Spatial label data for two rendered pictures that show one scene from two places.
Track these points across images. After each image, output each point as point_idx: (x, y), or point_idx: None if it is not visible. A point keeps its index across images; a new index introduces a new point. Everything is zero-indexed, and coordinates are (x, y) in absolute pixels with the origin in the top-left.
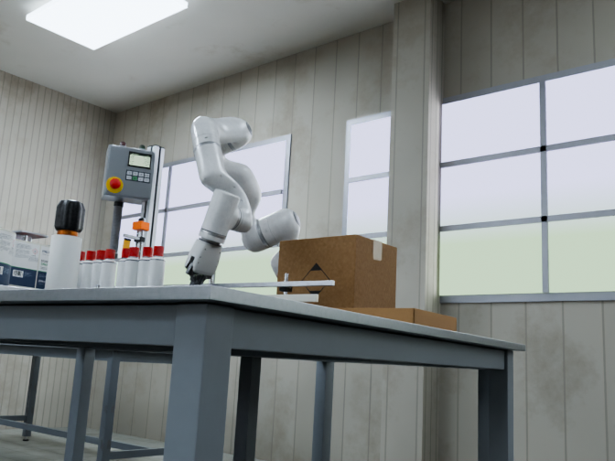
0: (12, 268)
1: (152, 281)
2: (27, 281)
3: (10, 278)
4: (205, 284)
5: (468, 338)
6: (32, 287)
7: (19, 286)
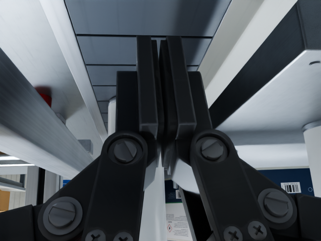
0: (303, 193)
1: (162, 191)
2: (269, 179)
3: (301, 177)
4: (47, 137)
5: None
6: (258, 169)
7: (281, 167)
